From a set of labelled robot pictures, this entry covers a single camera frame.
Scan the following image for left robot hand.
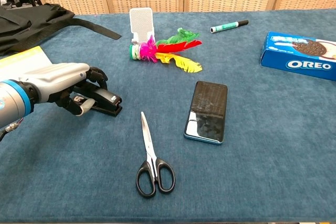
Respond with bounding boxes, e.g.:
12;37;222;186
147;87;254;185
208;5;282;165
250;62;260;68
18;62;109;116

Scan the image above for black stapler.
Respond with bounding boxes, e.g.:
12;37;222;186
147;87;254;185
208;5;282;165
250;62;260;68
72;87;123;117

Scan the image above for yellow white booklet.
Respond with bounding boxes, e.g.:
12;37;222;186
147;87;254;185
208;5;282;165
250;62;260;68
0;46;55;82

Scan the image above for black bag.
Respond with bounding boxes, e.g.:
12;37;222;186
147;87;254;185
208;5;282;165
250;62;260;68
0;3;122;56

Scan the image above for white phone stand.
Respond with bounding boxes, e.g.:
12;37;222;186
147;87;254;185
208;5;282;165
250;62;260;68
129;7;155;45

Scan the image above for colourful feather shuttlecock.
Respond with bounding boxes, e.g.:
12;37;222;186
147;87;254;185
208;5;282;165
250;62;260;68
129;27;203;73

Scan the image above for black smartphone blue case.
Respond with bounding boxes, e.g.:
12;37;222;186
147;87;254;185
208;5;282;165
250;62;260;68
183;80;228;145

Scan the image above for green marker pen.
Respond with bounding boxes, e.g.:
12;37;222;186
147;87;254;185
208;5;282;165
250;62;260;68
209;19;249;34

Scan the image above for blue table cloth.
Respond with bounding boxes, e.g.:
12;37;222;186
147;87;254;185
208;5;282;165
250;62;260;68
0;8;336;223

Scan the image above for blue Oreo cookie box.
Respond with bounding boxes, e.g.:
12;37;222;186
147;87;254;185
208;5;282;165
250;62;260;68
259;31;336;82

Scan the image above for black handled scissors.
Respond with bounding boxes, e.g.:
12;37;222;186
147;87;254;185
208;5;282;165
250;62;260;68
135;111;176;199

